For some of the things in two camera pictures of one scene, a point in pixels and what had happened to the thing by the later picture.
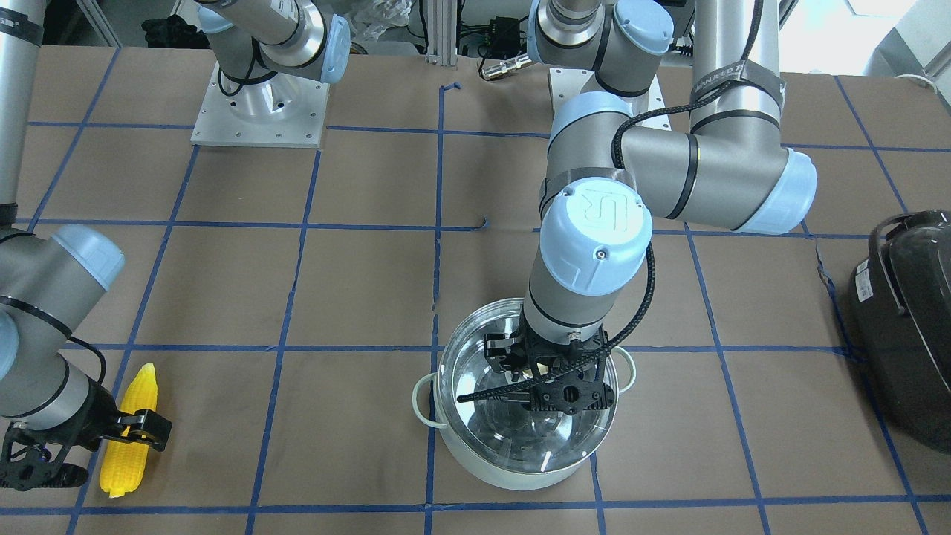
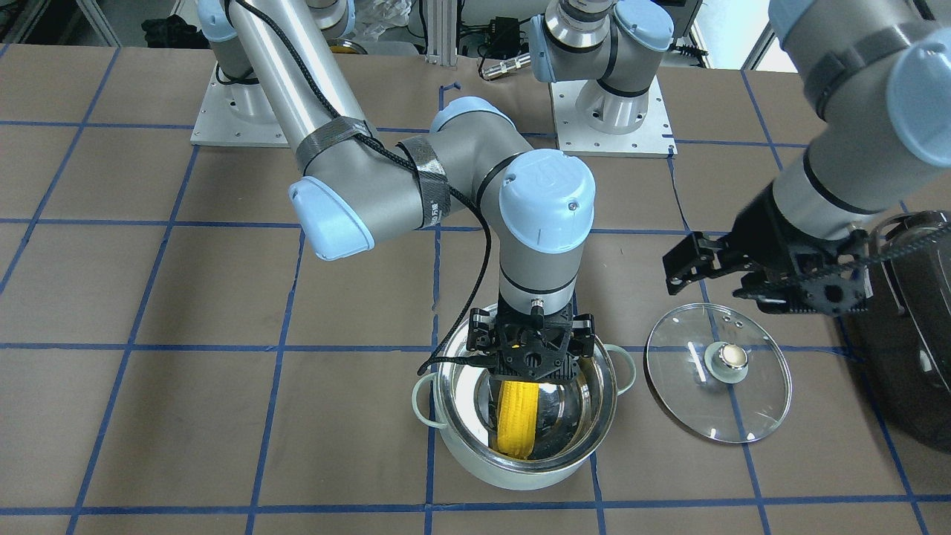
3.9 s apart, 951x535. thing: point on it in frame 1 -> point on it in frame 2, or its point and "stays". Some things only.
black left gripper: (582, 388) -> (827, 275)
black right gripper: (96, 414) -> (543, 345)
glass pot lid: (507, 435) -> (719, 373)
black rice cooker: (900, 311) stays
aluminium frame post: (442, 32) stays
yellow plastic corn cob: (122, 463) -> (518, 417)
